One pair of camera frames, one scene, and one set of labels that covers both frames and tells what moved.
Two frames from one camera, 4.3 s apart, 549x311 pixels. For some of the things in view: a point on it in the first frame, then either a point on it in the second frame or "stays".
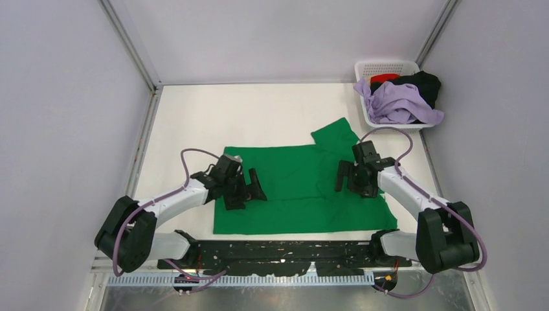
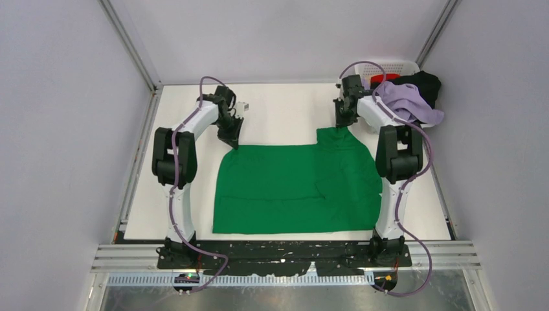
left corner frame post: x=155 y=85 stays
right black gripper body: x=359 y=186 to x=343 y=117
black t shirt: x=428 y=84 stays
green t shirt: x=300 y=184 stays
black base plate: x=249 y=258 stays
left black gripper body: x=235 y=187 to x=228 y=128
